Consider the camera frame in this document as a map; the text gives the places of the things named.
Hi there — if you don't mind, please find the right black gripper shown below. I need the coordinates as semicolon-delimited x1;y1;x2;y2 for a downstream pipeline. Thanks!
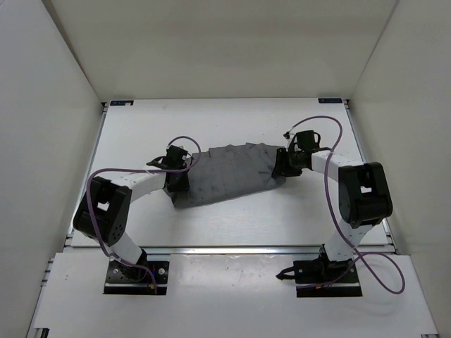
273;149;304;178

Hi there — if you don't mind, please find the grey pleated skirt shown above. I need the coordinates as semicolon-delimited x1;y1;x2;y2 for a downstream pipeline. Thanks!
165;143;286;208

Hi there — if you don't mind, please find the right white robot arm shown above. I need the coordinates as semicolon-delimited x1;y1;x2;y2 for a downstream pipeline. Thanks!
271;130;393;282

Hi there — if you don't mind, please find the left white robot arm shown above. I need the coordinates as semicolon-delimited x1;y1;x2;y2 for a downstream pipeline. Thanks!
73;145;190;280

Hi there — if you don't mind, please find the right corner label sticker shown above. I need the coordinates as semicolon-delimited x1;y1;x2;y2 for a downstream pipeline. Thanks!
318;98;342;104

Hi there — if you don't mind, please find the corner label sticker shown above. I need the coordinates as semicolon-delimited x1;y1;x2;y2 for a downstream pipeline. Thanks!
109;100;134;106
318;98;342;104

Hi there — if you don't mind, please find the left corner label sticker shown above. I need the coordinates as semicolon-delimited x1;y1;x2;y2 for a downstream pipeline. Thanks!
109;100;134;106

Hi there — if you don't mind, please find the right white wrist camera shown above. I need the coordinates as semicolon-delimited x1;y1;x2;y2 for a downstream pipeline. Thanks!
283;131;295;147

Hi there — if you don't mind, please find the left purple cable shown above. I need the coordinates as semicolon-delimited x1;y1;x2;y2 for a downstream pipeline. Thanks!
86;136;202;261

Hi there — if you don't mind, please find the purple cable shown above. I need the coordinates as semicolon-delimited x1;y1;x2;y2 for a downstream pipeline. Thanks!
285;115;405;294
86;136;202;261

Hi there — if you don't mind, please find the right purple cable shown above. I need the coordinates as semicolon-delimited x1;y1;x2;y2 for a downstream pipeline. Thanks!
285;115;405;294

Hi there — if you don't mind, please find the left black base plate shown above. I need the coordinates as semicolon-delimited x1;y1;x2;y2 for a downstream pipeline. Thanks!
104;257;170;296

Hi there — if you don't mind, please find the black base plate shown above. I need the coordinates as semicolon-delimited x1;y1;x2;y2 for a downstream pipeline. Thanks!
276;253;363;299
104;257;170;296

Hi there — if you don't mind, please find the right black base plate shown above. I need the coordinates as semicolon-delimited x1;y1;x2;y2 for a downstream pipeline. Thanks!
276;253;363;299

